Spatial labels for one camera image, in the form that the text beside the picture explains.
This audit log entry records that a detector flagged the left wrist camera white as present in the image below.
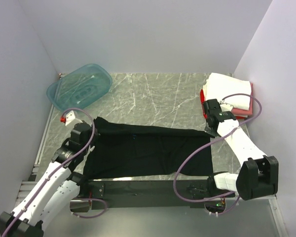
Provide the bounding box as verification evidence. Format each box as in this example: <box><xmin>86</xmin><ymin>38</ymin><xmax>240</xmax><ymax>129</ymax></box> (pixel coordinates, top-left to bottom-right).
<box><xmin>60</xmin><ymin>110</ymin><xmax>82</xmax><ymax>129</ymax></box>

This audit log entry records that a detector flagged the black base bar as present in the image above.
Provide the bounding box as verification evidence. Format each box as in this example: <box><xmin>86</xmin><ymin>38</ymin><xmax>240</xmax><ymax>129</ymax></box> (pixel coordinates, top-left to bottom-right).
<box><xmin>79</xmin><ymin>180</ymin><xmax>227</xmax><ymax>208</ymax></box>

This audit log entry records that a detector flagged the red folded t shirt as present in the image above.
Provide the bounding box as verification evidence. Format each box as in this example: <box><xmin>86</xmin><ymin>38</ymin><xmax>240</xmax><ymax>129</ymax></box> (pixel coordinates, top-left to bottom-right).
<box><xmin>200</xmin><ymin>86</ymin><xmax>253</xmax><ymax>119</ymax></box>

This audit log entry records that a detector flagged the white folded t shirt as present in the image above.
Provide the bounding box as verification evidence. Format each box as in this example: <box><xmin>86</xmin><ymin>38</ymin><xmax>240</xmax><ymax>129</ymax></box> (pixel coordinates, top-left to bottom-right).
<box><xmin>203</xmin><ymin>73</ymin><xmax>252</xmax><ymax>111</ymax></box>

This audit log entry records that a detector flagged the black t shirt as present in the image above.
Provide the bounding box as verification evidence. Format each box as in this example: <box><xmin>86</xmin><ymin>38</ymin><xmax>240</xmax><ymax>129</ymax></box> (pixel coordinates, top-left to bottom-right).
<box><xmin>83</xmin><ymin>117</ymin><xmax>213</xmax><ymax>179</ymax></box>

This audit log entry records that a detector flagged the teal plastic basket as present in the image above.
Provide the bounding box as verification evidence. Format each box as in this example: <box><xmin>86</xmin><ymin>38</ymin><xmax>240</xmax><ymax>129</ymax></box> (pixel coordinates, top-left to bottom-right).
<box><xmin>46</xmin><ymin>64</ymin><xmax>112</xmax><ymax>112</ymax></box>

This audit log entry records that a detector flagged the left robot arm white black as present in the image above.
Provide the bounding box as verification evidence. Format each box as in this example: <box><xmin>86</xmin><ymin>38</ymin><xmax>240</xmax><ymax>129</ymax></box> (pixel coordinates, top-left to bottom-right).
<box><xmin>0</xmin><ymin>121</ymin><xmax>96</xmax><ymax>237</ymax></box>

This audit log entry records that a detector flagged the aluminium rail left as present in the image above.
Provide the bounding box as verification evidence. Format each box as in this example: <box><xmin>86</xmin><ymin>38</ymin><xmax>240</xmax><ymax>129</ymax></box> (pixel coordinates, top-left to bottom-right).
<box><xmin>4</xmin><ymin>73</ymin><xmax>65</xmax><ymax>237</ymax></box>

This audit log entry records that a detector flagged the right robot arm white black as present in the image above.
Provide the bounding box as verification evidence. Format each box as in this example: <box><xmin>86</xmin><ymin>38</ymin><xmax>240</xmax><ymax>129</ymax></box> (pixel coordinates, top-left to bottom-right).
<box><xmin>202</xmin><ymin>99</ymin><xmax>279</xmax><ymax>200</ymax></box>

